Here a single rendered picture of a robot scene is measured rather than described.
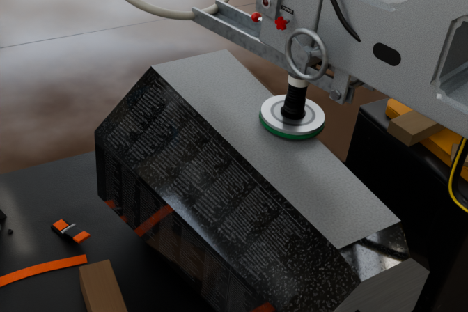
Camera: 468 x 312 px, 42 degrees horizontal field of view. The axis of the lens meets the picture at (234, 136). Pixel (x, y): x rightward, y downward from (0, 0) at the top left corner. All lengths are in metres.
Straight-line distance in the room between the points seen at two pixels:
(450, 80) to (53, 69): 2.70
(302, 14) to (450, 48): 0.43
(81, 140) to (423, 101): 2.07
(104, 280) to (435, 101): 1.41
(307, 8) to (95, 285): 1.30
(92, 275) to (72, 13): 2.45
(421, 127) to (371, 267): 0.63
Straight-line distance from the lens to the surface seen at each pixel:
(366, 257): 1.72
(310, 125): 2.00
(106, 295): 2.37
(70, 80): 3.73
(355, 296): 1.73
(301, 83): 1.94
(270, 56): 1.94
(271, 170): 1.86
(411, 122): 2.17
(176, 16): 2.14
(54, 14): 4.48
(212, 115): 2.06
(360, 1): 1.62
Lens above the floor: 1.99
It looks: 37 degrees down
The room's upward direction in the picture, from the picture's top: 7 degrees clockwise
